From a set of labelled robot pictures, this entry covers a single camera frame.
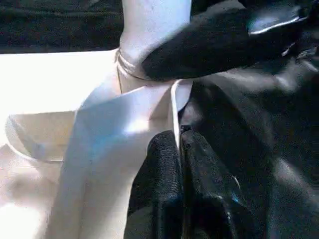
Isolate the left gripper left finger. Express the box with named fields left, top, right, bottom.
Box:
left=124, top=130, right=184, bottom=239

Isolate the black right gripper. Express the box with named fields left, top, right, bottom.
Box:
left=247, top=0, right=319, bottom=70

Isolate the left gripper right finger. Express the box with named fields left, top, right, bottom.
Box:
left=179, top=128, right=255, bottom=239

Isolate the white plastic table leg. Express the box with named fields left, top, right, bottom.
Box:
left=116, top=0, right=192, bottom=83

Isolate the white plastic table top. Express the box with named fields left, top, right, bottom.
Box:
left=0, top=49, right=195, bottom=239

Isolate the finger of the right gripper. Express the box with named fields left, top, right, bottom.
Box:
left=141, top=9, right=250, bottom=81

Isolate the black work mat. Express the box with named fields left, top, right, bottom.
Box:
left=0, top=0, right=319, bottom=239

